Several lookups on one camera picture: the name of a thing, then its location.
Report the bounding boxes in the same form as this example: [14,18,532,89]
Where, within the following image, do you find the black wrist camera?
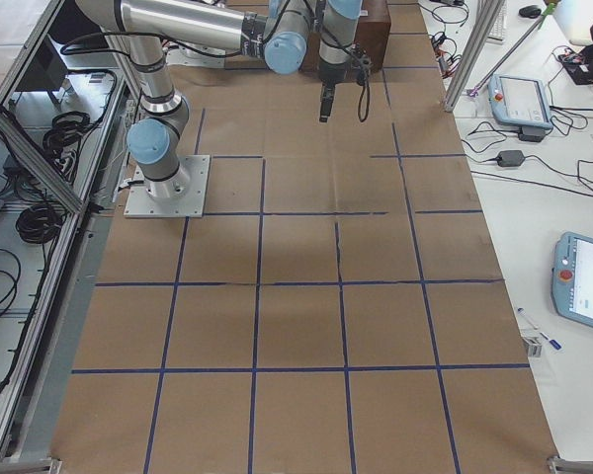
[350,43,373,76]

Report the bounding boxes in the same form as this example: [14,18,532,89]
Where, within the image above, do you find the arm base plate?
[124,155,211,218]

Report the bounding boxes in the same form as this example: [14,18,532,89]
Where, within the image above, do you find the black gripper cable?
[348,46,375,123]

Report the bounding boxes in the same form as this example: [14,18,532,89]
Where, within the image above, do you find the blue teach pendant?
[487,74,552,130]
[551,232,593,328]

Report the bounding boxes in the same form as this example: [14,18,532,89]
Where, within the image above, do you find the black power adapter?
[496,150,525,168]

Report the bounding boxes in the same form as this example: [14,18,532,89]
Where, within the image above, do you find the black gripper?
[318,61,349,122]

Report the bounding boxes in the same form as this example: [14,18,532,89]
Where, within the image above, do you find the brown paper table cover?
[51,1,555,473]

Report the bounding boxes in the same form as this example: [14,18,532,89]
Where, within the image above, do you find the aluminium frame post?
[443,0,504,113]

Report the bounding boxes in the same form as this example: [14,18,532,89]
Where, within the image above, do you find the dark wooden drawer cabinet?
[299,0,391,72]

